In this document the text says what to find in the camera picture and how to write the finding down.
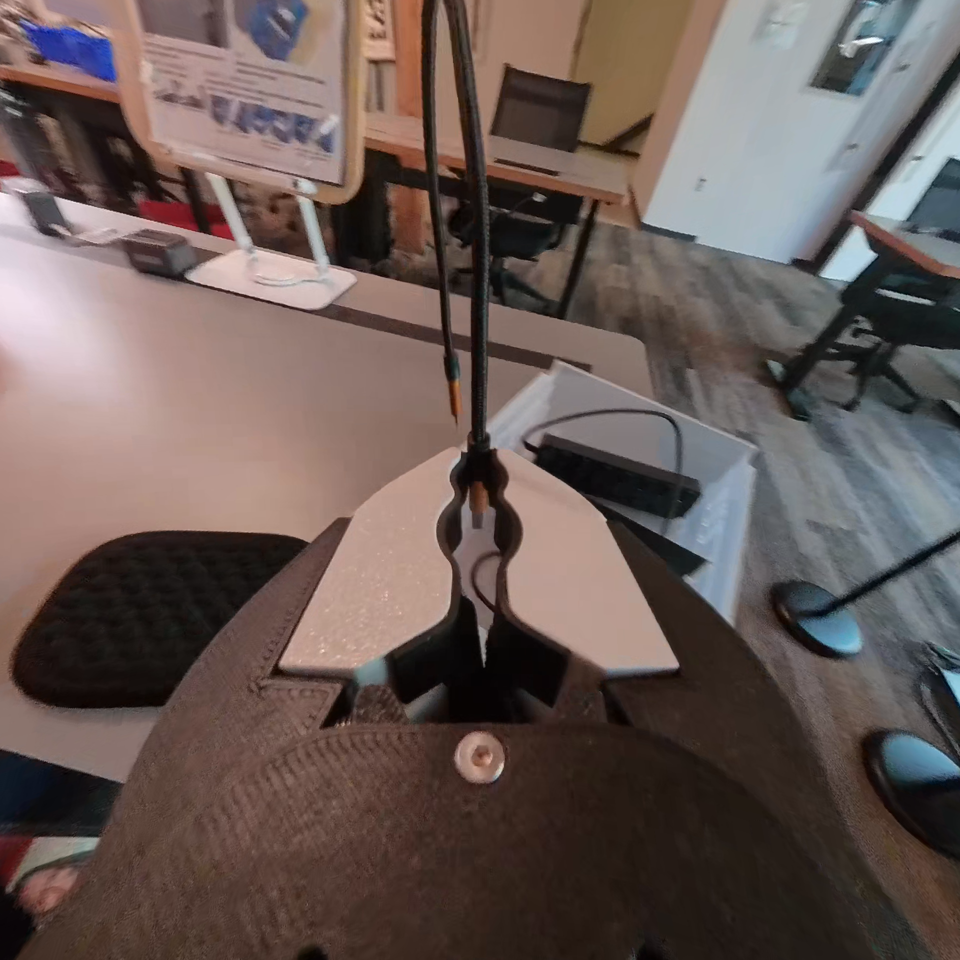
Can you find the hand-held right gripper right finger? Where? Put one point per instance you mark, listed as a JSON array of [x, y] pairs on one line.
[[592, 585]]

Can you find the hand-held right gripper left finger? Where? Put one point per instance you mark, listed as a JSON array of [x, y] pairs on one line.
[[360, 585]]

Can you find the clear plastic organizer box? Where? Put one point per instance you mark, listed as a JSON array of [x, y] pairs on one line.
[[720, 525]]

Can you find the black mesh cushion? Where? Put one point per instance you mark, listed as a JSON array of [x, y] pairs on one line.
[[135, 615]]

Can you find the round foot with black rod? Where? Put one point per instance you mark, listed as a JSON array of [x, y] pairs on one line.
[[817, 619]]

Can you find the round black stand foot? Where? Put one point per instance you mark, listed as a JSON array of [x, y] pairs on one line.
[[915, 780]]

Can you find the black charger box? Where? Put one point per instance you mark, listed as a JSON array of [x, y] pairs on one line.
[[157, 255]]

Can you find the office desk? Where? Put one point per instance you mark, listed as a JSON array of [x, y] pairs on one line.
[[915, 240], [585, 176]]

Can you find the black office chair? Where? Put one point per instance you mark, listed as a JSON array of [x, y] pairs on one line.
[[540, 112], [900, 315]]

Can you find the grey power adapter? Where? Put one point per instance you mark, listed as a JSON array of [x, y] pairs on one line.
[[46, 214]]

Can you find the printed instruction sheet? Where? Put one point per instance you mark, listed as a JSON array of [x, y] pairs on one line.
[[247, 90]]

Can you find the blue plastic bin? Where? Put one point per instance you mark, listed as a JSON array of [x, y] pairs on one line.
[[67, 49]]

